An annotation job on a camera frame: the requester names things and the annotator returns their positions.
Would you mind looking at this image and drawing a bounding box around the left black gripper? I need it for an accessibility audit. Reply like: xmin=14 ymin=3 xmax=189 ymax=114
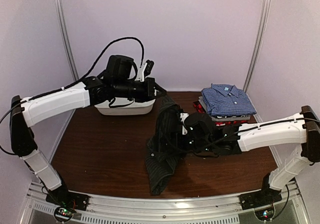
xmin=113 ymin=77 xmax=167 ymax=103

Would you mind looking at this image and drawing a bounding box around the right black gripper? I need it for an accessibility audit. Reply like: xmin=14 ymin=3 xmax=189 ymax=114
xmin=160 ymin=131 xmax=214 ymax=153

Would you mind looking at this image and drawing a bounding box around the black pinstriped long sleeve shirt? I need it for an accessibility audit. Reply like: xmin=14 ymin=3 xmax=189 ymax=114
xmin=145 ymin=95 xmax=185 ymax=196

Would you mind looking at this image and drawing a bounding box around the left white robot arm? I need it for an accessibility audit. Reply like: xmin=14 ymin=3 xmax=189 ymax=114
xmin=9 ymin=76 xmax=166 ymax=206

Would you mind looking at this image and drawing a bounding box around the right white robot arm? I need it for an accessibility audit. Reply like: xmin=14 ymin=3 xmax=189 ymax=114
xmin=178 ymin=105 xmax=320 ymax=205

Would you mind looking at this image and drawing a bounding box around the grey folded shirt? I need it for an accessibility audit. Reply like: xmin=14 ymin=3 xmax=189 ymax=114
xmin=198 ymin=96 xmax=251 ymax=122

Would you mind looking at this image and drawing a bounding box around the white plastic tub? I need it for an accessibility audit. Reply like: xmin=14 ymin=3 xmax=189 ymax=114
xmin=94 ymin=97 xmax=156 ymax=116

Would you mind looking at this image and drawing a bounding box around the red black folded shirt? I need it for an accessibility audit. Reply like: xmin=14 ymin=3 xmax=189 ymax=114
xmin=192 ymin=100 xmax=251 ymax=130

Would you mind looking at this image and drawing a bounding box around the blue checked folded shirt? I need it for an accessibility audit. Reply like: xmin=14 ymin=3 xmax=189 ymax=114
xmin=201 ymin=84 xmax=257 ymax=117

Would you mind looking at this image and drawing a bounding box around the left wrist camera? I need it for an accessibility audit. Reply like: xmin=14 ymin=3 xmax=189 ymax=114
xmin=135 ymin=60 xmax=155 ymax=82

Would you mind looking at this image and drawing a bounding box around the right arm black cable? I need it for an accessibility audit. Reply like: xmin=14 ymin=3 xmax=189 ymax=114
xmin=159 ymin=108 xmax=308 ymax=160

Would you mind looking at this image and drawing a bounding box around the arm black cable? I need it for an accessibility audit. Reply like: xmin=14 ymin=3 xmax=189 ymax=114
xmin=159 ymin=108 xmax=308 ymax=160
xmin=0 ymin=35 xmax=146 ymax=156

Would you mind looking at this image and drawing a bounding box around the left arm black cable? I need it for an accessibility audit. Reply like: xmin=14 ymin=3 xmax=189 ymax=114
xmin=0 ymin=35 xmax=146 ymax=156

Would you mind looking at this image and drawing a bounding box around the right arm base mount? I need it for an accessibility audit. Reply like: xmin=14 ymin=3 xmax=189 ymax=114
xmin=239 ymin=174 xmax=290 ymax=223

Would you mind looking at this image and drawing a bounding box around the front aluminium rail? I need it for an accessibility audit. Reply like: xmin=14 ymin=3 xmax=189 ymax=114
xmin=17 ymin=181 xmax=311 ymax=224

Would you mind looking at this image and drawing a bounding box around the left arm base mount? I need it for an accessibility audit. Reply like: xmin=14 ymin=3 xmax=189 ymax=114
xmin=40 ymin=180 xmax=89 ymax=224

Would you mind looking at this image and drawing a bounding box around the left aluminium frame post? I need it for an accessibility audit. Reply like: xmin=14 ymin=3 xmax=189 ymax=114
xmin=54 ymin=0 xmax=79 ymax=81

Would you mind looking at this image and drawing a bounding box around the aluminium frame post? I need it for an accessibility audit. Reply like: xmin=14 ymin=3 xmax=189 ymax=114
xmin=243 ymin=0 xmax=272 ymax=93
xmin=54 ymin=0 xmax=79 ymax=81

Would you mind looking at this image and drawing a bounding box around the right aluminium frame post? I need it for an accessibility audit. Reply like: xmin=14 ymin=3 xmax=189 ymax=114
xmin=243 ymin=0 xmax=272 ymax=93

